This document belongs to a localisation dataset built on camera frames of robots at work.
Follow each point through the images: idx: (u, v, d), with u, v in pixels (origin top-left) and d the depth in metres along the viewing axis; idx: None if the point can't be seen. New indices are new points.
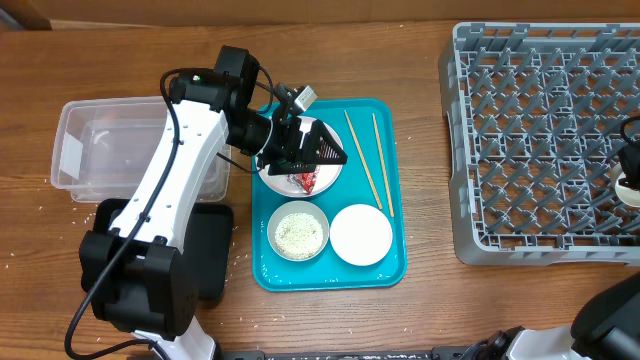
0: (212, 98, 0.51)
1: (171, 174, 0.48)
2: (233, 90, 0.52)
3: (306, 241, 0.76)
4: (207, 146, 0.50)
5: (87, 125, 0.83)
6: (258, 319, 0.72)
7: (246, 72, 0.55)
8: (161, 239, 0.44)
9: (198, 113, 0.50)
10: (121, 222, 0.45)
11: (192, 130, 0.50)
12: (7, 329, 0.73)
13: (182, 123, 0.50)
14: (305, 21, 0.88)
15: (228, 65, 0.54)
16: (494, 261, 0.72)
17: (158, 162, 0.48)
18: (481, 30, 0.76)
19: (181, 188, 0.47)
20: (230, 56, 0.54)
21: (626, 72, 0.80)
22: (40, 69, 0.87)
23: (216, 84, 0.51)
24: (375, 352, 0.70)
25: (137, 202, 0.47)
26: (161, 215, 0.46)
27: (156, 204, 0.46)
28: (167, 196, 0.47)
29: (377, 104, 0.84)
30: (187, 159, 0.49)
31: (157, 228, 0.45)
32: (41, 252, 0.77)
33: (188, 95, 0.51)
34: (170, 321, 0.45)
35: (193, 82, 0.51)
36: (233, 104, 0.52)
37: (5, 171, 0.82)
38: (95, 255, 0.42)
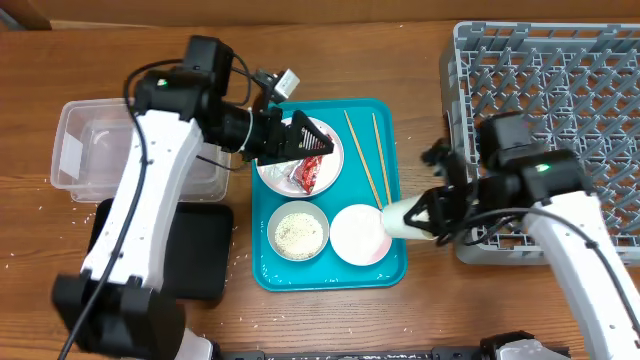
0: (181, 104, 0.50)
1: (141, 199, 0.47)
2: (203, 91, 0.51)
3: (307, 242, 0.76)
4: (178, 163, 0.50)
5: (87, 125, 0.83)
6: (258, 319, 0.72)
7: (218, 64, 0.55)
8: (135, 278, 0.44)
9: (166, 126, 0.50)
10: (93, 262, 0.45)
11: (160, 146, 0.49)
12: (7, 329, 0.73)
13: (150, 139, 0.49)
14: (305, 22, 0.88)
15: (199, 58, 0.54)
16: (494, 261, 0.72)
17: (127, 188, 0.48)
18: (482, 29, 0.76)
19: (152, 214, 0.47)
20: (200, 49, 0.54)
21: (627, 72, 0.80)
22: (40, 69, 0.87)
23: (185, 88, 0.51)
24: (375, 352, 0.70)
25: (108, 235, 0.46)
26: (134, 248, 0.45)
27: (127, 237, 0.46)
28: (137, 227, 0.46)
29: (378, 104, 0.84)
30: (157, 180, 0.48)
31: (130, 265, 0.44)
32: (41, 252, 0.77)
33: (155, 101, 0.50)
34: (155, 353, 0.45)
35: (159, 86, 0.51)
36: (205, 104, 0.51)
37: (5, 171, 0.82)
38: (68, 300, 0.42)
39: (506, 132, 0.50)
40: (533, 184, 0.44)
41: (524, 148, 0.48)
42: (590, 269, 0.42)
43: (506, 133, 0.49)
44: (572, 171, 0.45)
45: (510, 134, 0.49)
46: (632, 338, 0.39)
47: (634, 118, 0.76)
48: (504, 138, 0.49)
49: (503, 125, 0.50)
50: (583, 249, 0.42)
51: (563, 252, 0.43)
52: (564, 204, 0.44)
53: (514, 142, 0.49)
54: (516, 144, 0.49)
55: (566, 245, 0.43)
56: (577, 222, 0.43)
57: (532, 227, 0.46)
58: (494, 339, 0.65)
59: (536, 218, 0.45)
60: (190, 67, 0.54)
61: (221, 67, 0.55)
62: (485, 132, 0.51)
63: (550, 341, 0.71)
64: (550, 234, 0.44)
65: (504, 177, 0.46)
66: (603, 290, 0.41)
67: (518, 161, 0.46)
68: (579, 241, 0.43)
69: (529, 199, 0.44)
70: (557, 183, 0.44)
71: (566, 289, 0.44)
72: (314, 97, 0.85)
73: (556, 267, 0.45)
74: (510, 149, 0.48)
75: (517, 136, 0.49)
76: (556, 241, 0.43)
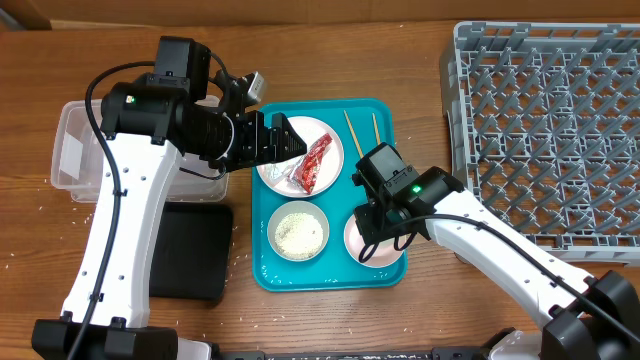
0: (153, 123, 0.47)
1: (117, 234, 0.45)
2: (177, 105, 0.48)
3: (307, 242, 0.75)
4: (156, 191, 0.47)
5: (87, 125, 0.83)
6: (258, 319, 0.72)
7: (192, 67, 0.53)
8: (117, 322, 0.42)
9: (139, 153, 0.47)
10: (73, 304, 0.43)
11: (136, 174, 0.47)
12: (7, 330, 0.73)
13: (122, 166, 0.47)
14: (304, 22, 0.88)
15: (171, 63, 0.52)
16: None
17: (102, 221, 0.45)
18: (482, 29, 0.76)
19: (130, 250, 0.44)
20: (172, 53, 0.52)
21: (627, 72, 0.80)
22: (40, 69, 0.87)
23: (155, 105, 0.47)
24: (375, 352, 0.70)
25: (87, 275, 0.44)
26: (115, 289, 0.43)
27: (106, 276, 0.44)
28: (117, 265, 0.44)
29: (377, 104, 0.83)
30: (134, 212, 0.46)
31: (112, 307, 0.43)
32: (41, 252, 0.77)
33: (125, 122, 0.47)
34: None
35: (128, 102, 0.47)
36: (181, 119, 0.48)
37: (5, 171, 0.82)
38: (50, 345, 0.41)
39: (385, 162, 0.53)
40: (419, 205, 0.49)
41: (401, 175, 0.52)
42: (490, 247, 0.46)
43: (384, 162, 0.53)
44: (442, 182, 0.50)
45: (386, 163, 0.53)
46: (547, 281, 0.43)
47: (634, 118, 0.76)
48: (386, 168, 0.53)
49: (378, 157, 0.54)
50: (475, 231, 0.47)
51: (463, 240, 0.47)
52: (444, 203, 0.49)
53: (393, 169, 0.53)
54: (395, 172, 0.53)
55: (464, 232, 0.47)
56: (462, 213, 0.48)
57: (436, 232, 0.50)
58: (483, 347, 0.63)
59: (431, 225, 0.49)
60: (164, 74, 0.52)
61: (194, 68, 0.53)
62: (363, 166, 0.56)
63: None
64: (444, 230, 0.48)
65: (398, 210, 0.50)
66: (505, 255, 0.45)
67: (401, 193, 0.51)
68: (469, 226, 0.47)
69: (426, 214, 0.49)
70: (436, 194, 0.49)
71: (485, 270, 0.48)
72: (313, 97, 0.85)
73: (468, 255, 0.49)
74: (392, 179, 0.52)
75: (393, 164, 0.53)
76: (454, 231, 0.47)
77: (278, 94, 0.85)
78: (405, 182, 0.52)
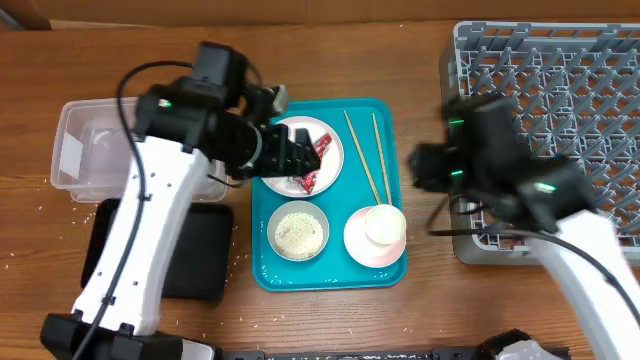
0: (185, 130, 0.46)
1: (137, 240, 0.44)
2: (210, 115, 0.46)
3: (308, 242, 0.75)
4: (181, 197, 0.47)
5: (87, 125, 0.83)
6: (258, 319, 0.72)
7: (229, 73, 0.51)
8: (126, 327, 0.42)
9: (167, 159, 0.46)
10: (85, 304, 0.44)
11: (161, 179, 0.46)
12: (7, 330, 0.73)
13: (149, 169, 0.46)
14: (305, 22, 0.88)
15: (210, 69, 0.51)
16: (493, 261, 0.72)
17: (124, 225, 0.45)
18: (482, 29, 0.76)
19: (148, 258, 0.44)
20: (212, 58, 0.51)
21: (627, 72, 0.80)
22: (40, 69, 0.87)
23: (190, 111, 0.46)
24: (375, 352, 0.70)
25: (101, 276, 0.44)
26: (127, 295, 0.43)
27: (121, 282, 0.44)
28: (133, 271, 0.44)
29: (378, 104, 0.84)
30: (154, 218, 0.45)
31: (121, 313, 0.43)
32: (41, 252, 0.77)
33: (156, 125, 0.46)
34: None
35: (162, 105, 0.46)
36: (213, 129, 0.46)
37: (5, 171, 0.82)
38: (59, 341, 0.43)
39: (493, 126, 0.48)
40: (538, 211, 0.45)
41: None
42: None
43: (495, 129, 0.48)
44: (577, 185, 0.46)
45: (494, 127, 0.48)
46: None
47: (634, 118, 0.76)
48: (487, 133, 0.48)
49: (488, 117, 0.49)
50: (602, 284, 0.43)
51: (577, 282, 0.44)
52: (583, 237, 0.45)
53: (508, 139, 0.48)
54: (510, 141, 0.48)
55: (581, 276, 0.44)
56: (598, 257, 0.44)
57: (538, 253, 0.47)
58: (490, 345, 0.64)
59: (542, 246, 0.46)
60: (200, 80, 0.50)
61: (232, 77, 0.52)
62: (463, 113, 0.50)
63: (550, 341, 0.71)
64: (557, 262, 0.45)
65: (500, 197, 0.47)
66: (617, 315, 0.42)
67: None
68: (597, 274, 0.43)
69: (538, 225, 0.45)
70: (563, 204, 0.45)
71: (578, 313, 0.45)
72: (313, 97, 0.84)
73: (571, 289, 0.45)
74: (503, 150, 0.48)
75: (508, 131, 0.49)
76: (566, 272, 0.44)
77: None
78: None
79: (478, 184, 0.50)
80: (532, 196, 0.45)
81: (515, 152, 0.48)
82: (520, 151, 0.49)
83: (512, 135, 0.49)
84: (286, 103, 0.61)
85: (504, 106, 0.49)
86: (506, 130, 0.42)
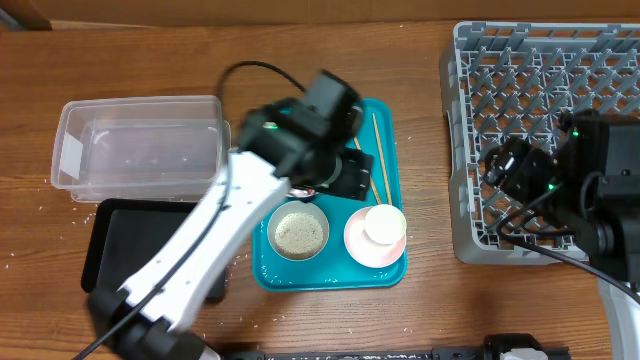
0: (280, 157, 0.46)
1: (202, 243, 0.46)
2: (309, 150, 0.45)
3: (307, 241, 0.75)
4: (255, 216, 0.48)
5: (87, 125, 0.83)
6: (258, 319, 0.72)
7: (335, 109, 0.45)
8: (164, 322, 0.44)
9: (256, 178, 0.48)
10: (134, 284, 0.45)
11: (243, 195, 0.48)
12: (7, 330, 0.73)
13: (236, 182, 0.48)
14: (305, 22, 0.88)
15: (320, 98, 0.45)
16: (493, 261, 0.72)
17: (198, 225, 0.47)
18: (482, 29, 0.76)
19: (206, 264, 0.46)
20: (325, 87, 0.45)
21: (626, 72, 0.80)
22: (41, 69, 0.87)
23: (290, 140, 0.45)
24: (375, 352, 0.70)
25: (159, 263, 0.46)
26: (176, 291, 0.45)
27: (175, 276, 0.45)
28: (190, 270, 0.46)
29: (378, 104, 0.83)
30: (225, 230, 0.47)
31: (165, 306, 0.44)
32: (41, 252, 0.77)
33: (256, 143, 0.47)
34: None
35: (268, 125, 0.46)
36: (309, 162, 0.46)
37: (5, 171, 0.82)
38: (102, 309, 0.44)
39: (614, 149, 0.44)
40: (632, 259, 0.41)
41: (630, 181, 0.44)
42: None
43: (615, 154, 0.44)
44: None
45: (615, 152, 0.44)
46: None
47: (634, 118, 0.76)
48: (604, 157, 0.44)
49: (615, 140, 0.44)
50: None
51: (632, 326, 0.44)
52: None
53: (624, 168, 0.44)
54: (626, 171, 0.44)
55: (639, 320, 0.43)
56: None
57: (608, 297, 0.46)
58: (500, 340, 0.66)
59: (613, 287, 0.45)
60: (307, 107, 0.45)
61: (340, 112, 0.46)
62: (586, 131, 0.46)
63: (550, 341, 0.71)
64: (624, 307, 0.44)
65: (596, 227, 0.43)
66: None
67: (615, 201, 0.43)
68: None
69: (624, 270, 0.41)
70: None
71: (617, 351, 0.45)
72: None
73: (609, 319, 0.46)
74: (616, 177, 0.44)
75: (630, 162, 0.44)
76: (628, 323, 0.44)
77: (278, 94, 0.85)
78: (627, 191, 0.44)
79: (568, 198, 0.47)
80: (636, 237, 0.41)
81: (632, 186, 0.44)
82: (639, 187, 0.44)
83: (633, 169, 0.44)
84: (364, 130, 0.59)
85: (633, 132, 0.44)
86: (628, 160, 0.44)
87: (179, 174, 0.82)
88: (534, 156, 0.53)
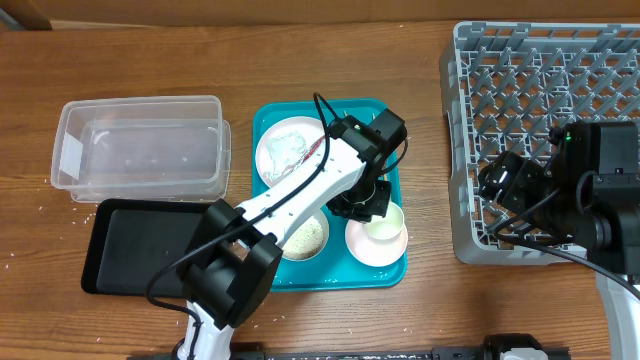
0: (360, 151, 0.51)
1: (301, 191, 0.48)
2: (379, 152, 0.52)
3: (306, 240, 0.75)
4: (339, 185, 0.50)
5: (87, 125, 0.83)
6: (258, 319, 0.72)
7: (395, 138, 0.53)
8: (272, 237, 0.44)
9: (345, 156, 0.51)
10: (249, 205, 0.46)
11: (335, 165, 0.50)
12: (8, 330, 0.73)
13: (330, 155, 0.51)
14: (304, 22, 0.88)
15: (385, 125, 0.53)
16: (492, 261, 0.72)
17: (294, 178, 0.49)
18: (482, 29, 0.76)
19: (306, 205, 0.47)
20: (386, 117, 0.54)
21: (626, 72, 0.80)
22: (40, 69, 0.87)
23: (370, 139, 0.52)
24: (375, 352, 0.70)
25: (268, 197, 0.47)
26: (280, 219, 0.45)
27: (282, 206, 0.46)
28: (291, 204, 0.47)
29: (378, 104, 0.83)
30: (318, 187, 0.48)
31: (273, 226, 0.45)
32: (41, 252, 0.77)
33: (345, 136, 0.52)
34: (234, 312, 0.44)
35: (353, 129, 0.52)
36: (375, 164, 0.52)
37: (5, 171, 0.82)
38: (217, 221, 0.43)
39: (607, 148, 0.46)
40: (629, 253, 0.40)
41: (620, 177, 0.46)
42: None
43: (609, 153, 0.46)
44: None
45: (608, 152, 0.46)
46: None
47: (634, 118, 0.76)
48: (598, 155, 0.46)
49: (607, 141, 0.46)
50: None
51: (629, 318, 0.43)
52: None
53: (617, 166, 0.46)
54: (619, 170, 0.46)
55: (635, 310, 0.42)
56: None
57: (605, 289, 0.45)
58: (500, 340, 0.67)
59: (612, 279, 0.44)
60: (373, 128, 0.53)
61: (394, 141, 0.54)
62: (578, 134, 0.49)
63: (550, 340, 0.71)
64: (621, 299, 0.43)
65: (594, 220, 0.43)
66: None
67: (612, 196, 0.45)
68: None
69: (621, 263, 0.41)
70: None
71: (616, 346, 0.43)
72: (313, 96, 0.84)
73: (608, 314, 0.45)
74: (610, 176, 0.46)
75: (622, 160, 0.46)
76: (626, 317, 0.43)
77: (278, 94, 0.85)
78: (618, 186, 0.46)
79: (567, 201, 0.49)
80: (634, 231, 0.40)
81: (625, 184, 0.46)
82: (632, 185, 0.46)
83: (627, 168, 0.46)
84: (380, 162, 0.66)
85: (623, 133, 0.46)
86: (620, 157, 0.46)
87: (179, 174, 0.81)
88: (529, 169, 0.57)
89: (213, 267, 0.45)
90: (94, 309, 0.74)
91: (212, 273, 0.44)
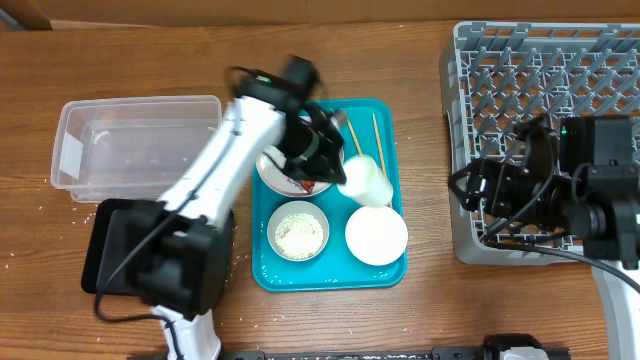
0: (272, 101, 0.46)
1: (222, 163, 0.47)
2: (294, 96, 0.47)
3: (305, 241, 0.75)
4: (263, 143, 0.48)
5: (87, 125, 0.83)
6: (258, 319, 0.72)
7: (308, 86, 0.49)
8: (204, 218, 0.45)
9: (258, 112, 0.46)
10: (171, 196, 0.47)
11: (249, 125, 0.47)
12: (8, 330, 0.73)
13: (241, 116, 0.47)
14: (305, 22, 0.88)
15: (292, 72, 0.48)
16: (493, 261, 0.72)
17: (212, 150, 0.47)
18: (482, 29, 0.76)
19: (230, 177, 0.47)
20: (294, 63, 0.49)
21: (626, 72, 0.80)
22: (40, 69, 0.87)
23: (278, 86, 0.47)
24: (375, 352, 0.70)
25: (187, 179, 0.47)
26: (208, 197, 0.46)
27: (206, 185, 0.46)
28: (216, 179, 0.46)
29: (378, 104, 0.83)
30: (241, 153, 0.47)
31: (202, 208, 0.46)
32: (41, 252, 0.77)
33: (252, 92, 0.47)
34: (194, 298, 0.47)
35: (260, 82, 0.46)
36: (294, 109, 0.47)
37: (5, 171, 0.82)
38: (144, 222, 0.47)
39: (601, 142, 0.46)
40: (623, 239, 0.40)
41: (620, 168, 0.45)
42: None
43: (602, 145, 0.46)
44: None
45: (601, 144, 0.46)
46: None
47: (634, 118, 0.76)
48: (592, 148, 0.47)
49: (600, 134, 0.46)
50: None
51: (628, 320, 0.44)
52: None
53: (611, 158, 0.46)
54: (613, 161, 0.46)
55: (634, 312, 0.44)
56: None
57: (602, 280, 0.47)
58: (500, 339, 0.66)
59: (610, 276, 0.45)
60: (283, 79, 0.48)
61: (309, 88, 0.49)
62: (573, 128, 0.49)
63: (550, 341, 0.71)
64: (620, 300, 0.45)
65: (589, 209, 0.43)
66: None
67: (606, 185, 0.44)
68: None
69: (615, 252, 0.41)
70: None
71: (614, 345, 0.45)
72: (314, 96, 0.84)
73: (607, 313, 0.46)
74: (605, 167, 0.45)
75: (616, 152, 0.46)
76: (623, 306, 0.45)
77: None
78: (616, 176, 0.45)
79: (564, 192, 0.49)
80: (628, 219, 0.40)
81: (619, 175, 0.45)
82: (629, 176, 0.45)
83: (622, 160, 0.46)
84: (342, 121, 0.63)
85: (618, 127, 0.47)
86: (615, 149, 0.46)
87: (179, 174, 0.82)
88: (505, 172, 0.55)
89: (156, 264, 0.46)
90: (94, 309, 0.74)
91: (158, 270, 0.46)
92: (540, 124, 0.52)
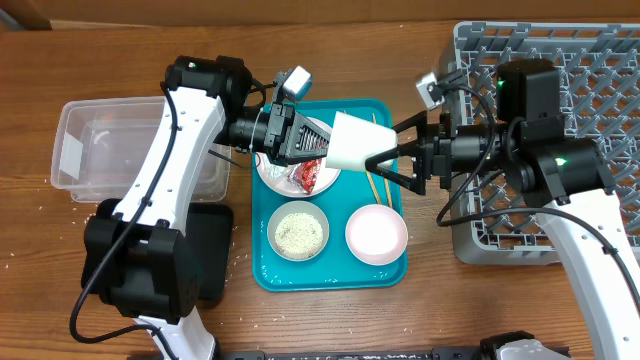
0: (208, 84, 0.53)
1: (171, 160, 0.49)
2: (228, 77, 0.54)
3: (306, 240, 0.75)
4: (204, 133, 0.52)
5: (87, 125, 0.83)
6: (258, 319, 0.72)
7: (238, 69, 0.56)
8: (164, 223, 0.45)
9: (195, 100, 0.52)
10: (123, 206, 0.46)
11: (189, 116, 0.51)
12: (8, 329, 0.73)
13: (179, 109, 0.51)
14: (304, 22, 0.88)
15: (225, 61, 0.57)
16: (493, 261, 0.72)
17: (158, 147, 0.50)
18: (482, 29, 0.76)
19: (180, 173, 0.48)
20: (229, 59, 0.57)
21: (626, 72, 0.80)
22: (40, 69, 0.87)
23: (212, 71, 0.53)
24: (375, 352, 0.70)
25: (139, 187, 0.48)
26: (162, 198, 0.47)
27: (157, 189, 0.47)
28: (167, 180, 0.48)
29: (377, 104, 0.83)
30: (185, 146, 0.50)
31: (159, 212, 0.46)
32: (41, 252, 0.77)
33: (184, 81, 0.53)
34: (175, 303, 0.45)
35: (189, 69, 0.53)
36: (229, 89, 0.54)
37: (5, 171, 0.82)
38: (99, 239, 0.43)
39: (532, 97, 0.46)
40: (550, 180, 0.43)
41: (547, 120, 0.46)
42: None
43: (533, 101, 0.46)
44: (593, 167, 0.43)
45: (533, 102, 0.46)
46: None
47: (634, 118, 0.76)
48: (524, 106, 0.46)
49: (533, 90, 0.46)
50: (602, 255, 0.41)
51: (584, 262, 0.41)
52: (589, 210, 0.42)
53: (542, 110, 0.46)
54: (543, 114, 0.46)
55: (583, 247, 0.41)
56: (596, 225, 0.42)
57: (546, 223, 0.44)
58: (494, 339, 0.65)
59: (552, 218, 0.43)
60: (215, 64, 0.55)
61: (242, 72, 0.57)
62: (508, 79, 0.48)
63: (550, 341, 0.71)
64: (568, 238, 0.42)
65: (519, 168, 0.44)
66: (620, 299, 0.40)
67: (533, 143, 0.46)
68: (597, 246, 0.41)
69: (547, 196, 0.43)
70: (578, 180, 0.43)
71: (578, 290, 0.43)
72: (314, 97, 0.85)
73: (565, 260, 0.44)
74: (535, 122, 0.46)
75: (547, 104, 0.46)
76: (570, 242, 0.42)
77: None
78: (546, 131, 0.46)
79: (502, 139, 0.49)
80: (555, 171, 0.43)
81: (549, 128, 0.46)
82: (557, 128, 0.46)
83: (552, 112, 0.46)
84: (303, 78, 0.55)
85: (549, 79, 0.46)
86: (546, 95, 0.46)
87: None
88: (443, 148, 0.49)
89: (127, 276, 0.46)
90: (94, 309, 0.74)
91: (132, 279, 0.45)
92: (453, 81, 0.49)
